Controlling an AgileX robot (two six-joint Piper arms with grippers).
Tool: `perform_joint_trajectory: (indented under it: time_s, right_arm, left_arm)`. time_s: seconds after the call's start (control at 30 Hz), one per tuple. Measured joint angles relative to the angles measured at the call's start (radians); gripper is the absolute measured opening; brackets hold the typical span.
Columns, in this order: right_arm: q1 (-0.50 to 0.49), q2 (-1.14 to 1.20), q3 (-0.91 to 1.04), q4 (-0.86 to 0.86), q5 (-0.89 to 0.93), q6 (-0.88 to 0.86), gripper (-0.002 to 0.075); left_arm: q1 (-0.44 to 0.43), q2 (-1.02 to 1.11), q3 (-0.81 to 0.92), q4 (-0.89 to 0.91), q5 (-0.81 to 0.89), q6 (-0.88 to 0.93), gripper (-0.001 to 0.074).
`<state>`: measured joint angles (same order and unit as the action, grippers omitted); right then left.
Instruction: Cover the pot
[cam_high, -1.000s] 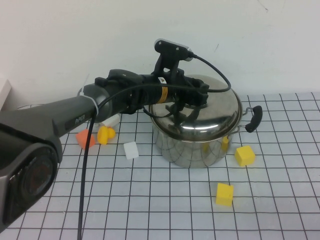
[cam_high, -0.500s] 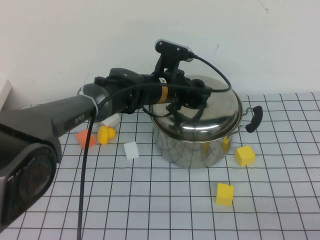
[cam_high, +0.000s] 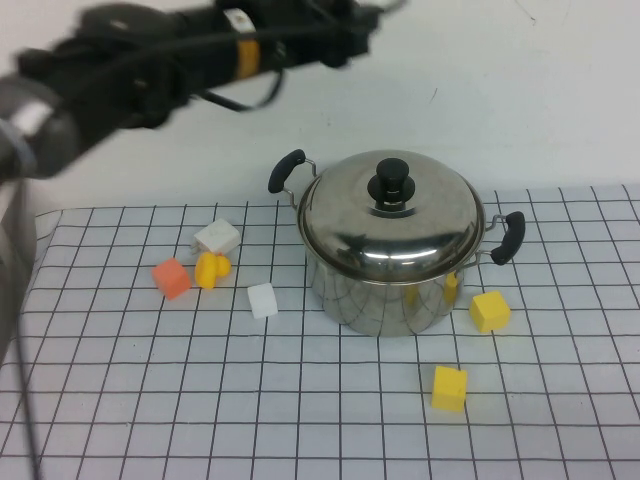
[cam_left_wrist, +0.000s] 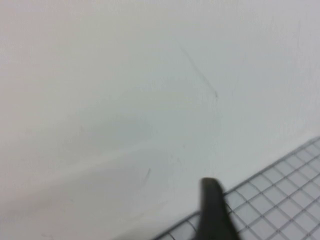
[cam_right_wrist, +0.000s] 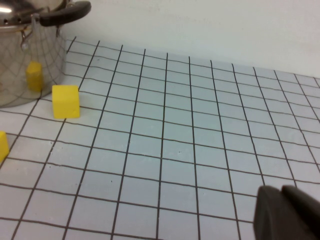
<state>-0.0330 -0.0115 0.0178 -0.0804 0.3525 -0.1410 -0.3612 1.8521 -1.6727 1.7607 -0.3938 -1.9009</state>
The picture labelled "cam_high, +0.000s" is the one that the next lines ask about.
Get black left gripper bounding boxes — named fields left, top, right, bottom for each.
left=272, top=0, right=376, bottom=69

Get steel lid with black knob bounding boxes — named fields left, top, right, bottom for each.
left=296, top=149, right=486, bottom=284

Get white power adapter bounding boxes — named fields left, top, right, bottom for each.
left=191, top=218, right=240, bottom=256

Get yellow rubber duck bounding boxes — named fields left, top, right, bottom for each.
left=194, top=251, right=232, bottom=291

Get white foam cube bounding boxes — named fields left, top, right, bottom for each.
left=247, top=282, right=279, bottom=319

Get orange foam cube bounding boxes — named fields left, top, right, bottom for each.
left=152, top=257, right=193, bottom=302

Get yellow foam cube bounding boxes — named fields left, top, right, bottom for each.
left=468, top=290, right=512, bottom=334
left=431, top=365, right=469, bottom=413

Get white black grid tablecloth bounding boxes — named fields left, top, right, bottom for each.
left=0, top=183, right=640, bottom=480

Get stainless steel pot black handles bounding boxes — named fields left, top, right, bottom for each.
left=267, top=148, right=527, bottom=339

